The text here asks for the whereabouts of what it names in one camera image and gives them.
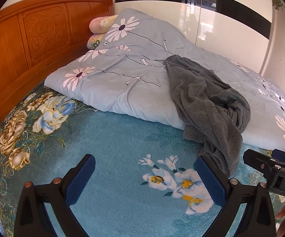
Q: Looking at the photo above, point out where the grey sweatshirt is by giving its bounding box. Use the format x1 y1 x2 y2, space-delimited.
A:
164 55 251 177

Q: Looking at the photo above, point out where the right hand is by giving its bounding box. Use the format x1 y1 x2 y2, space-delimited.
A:
275 205 285 237

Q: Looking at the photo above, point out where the teal floral bed blanket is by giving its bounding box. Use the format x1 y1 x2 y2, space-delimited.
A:
0 84 220 236

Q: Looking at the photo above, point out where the white glossy wardrobe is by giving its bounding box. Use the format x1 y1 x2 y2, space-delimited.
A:
115 0 285 86

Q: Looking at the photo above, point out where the green hanging plant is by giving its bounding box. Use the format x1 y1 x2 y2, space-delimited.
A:
272 0 285 10

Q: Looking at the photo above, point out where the light blue floral quilt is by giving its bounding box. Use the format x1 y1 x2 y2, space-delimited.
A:
45 9 285 151

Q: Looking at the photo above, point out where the orange wooden headboard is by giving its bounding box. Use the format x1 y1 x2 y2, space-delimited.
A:
0 0 114 123

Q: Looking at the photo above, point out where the yellow floral pillow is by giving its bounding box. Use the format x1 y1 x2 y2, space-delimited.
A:
86 34 104 50

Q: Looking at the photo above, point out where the pink floral pillow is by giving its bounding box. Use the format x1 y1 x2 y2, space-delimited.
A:
89 14 118 34

